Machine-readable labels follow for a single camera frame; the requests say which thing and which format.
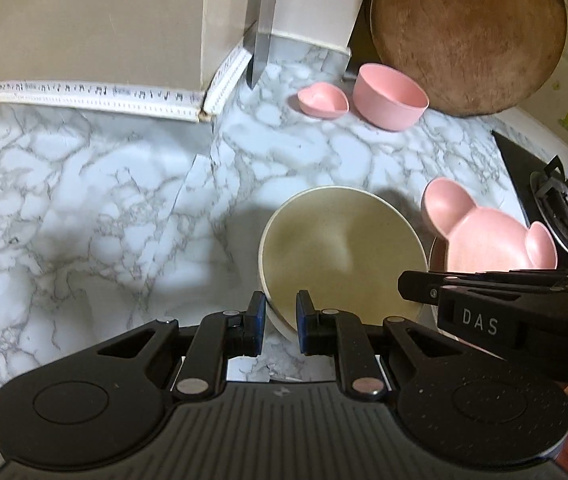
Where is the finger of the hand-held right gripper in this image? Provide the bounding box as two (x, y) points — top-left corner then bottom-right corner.
(398, 270), (470, 307)
(429, 267), (568, 287)

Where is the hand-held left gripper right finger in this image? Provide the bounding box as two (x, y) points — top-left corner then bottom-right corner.
(295, 290), (470, 402)

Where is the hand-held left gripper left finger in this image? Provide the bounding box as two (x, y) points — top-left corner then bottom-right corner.
(94, 291), (268, 401)

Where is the large white plate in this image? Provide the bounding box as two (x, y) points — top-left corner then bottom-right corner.
(427, 237), (452, 331)

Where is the pink bear-shaped plate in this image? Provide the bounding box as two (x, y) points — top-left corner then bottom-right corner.
(422, 177), (559, 273)

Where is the cream bowl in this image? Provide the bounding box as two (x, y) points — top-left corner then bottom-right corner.
(258, 186), (430, 338)

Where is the pink bowl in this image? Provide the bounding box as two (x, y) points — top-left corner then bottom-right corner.
(352, 63), (431, 132)

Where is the small pink heart dish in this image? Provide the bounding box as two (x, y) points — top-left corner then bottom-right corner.
(296, 84), (350, 120)

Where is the stove burner grate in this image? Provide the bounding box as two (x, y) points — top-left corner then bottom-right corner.
(529, 156), (568, 256)

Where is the black gas stove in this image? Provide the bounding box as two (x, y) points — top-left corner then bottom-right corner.
(491, 130), (568, 261)

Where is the round wooden cutting board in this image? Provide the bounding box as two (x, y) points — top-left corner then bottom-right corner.
(369, 0), (568, 118)

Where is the white music-note edge strip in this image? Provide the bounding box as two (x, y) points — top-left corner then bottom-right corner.
(0, 42), (252, 123)

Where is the cleaver with wooden handle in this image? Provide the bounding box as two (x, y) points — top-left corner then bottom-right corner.
(245, 0), (285, 90)

